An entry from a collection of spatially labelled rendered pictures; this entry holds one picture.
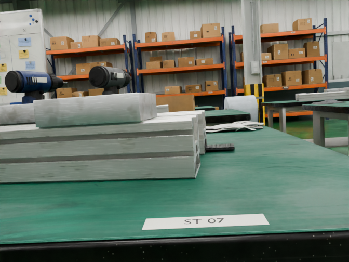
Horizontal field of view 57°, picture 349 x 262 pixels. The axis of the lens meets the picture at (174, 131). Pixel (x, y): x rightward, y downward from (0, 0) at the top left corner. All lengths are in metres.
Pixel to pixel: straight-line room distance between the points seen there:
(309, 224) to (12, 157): 0.42
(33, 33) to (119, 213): 3.57
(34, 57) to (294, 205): 3.60
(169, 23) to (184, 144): 10.94
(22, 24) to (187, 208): 3.67
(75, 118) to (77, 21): 11.57
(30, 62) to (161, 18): 8.02
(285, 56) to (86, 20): 6.64
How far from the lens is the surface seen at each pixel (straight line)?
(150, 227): 0.30
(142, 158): 0.46
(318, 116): 2.97
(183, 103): 2.59
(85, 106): 0.47
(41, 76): 0.98
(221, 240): 0.28
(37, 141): 0.53
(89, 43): 10.69
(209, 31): 10.35
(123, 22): 11.59
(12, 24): 3.97
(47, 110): 0.50
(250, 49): 6.41
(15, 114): 0.76
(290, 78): 10.58
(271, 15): 11.66
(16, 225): 0.36
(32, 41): 3.84
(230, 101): 4.17
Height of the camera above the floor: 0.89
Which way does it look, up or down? 5 degrees down
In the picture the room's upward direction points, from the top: 4 degrees counter-clockwise
